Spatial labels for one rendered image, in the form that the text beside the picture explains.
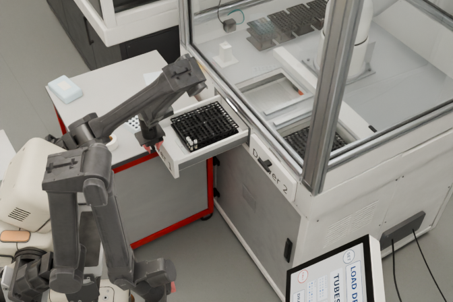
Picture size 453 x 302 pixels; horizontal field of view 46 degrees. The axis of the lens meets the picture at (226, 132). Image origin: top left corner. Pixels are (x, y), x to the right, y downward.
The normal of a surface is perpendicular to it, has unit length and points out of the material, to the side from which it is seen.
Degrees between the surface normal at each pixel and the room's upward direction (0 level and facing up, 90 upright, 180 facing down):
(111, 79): 0
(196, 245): 0
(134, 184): 90
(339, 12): 90
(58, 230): 90
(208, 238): 0
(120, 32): 90
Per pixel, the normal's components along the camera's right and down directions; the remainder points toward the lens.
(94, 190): 0.07, 0.71
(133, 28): 0.51, 0.62
